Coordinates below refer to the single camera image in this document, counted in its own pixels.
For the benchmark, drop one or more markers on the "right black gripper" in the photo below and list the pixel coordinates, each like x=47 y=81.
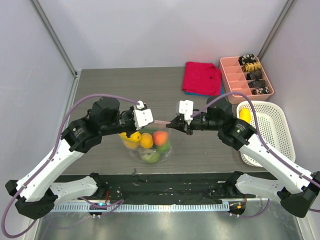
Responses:
x=186 y=125

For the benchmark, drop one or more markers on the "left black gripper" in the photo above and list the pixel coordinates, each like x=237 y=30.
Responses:
x=130 y=112

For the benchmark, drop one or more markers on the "red orange toy fruit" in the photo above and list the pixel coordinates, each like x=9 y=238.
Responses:
x=160 y=137

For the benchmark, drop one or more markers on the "clear pink zip top bag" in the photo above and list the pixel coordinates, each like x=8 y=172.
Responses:
x=157 y=125

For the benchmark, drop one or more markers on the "yellow toy mango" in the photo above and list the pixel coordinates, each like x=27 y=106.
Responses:
x=131 y=142

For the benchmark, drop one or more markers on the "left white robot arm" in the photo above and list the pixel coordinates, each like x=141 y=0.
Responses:
x=36 y=194

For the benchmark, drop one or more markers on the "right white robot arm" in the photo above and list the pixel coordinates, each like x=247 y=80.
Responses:
x=294 y=187

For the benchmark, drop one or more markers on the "red folded cloth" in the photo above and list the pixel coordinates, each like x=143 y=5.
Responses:
x=203 y=79

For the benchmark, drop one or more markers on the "blue folded cloth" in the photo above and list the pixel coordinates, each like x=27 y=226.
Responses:
x=221 y=92

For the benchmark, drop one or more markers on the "yellow toy corn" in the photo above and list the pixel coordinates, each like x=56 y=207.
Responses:
x=245 y=115

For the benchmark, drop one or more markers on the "pink divided organizer tray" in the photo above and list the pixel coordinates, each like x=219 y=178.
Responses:
x=234 y=79

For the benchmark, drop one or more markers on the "yellow striped rolled sock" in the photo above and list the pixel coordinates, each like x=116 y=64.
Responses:
x=251 y=67

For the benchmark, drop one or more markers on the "black floral rolled sock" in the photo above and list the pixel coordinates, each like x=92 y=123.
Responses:
x=247 y=59

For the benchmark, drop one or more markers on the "black pink dotted rolled sock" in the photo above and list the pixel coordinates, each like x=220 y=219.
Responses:
x=261 y=90

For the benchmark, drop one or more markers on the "dark patterned rolled sock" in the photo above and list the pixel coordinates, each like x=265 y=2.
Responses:
x=255 y=75

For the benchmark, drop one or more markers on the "white perforated basket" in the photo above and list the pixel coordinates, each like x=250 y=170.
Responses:
x=274 y=128

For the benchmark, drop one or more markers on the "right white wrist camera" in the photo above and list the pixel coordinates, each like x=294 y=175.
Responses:
x=185 y=108

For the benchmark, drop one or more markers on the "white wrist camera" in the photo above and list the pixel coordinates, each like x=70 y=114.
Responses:
x=142 y=115
x=185 y=108

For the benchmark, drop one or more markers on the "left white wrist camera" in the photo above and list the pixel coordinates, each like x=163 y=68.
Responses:
x=142 y=115

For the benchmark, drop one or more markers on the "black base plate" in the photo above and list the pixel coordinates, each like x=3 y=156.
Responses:
x=167 y=189

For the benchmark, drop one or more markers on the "slotted cable duct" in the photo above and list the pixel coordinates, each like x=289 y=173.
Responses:
x=83 y=207

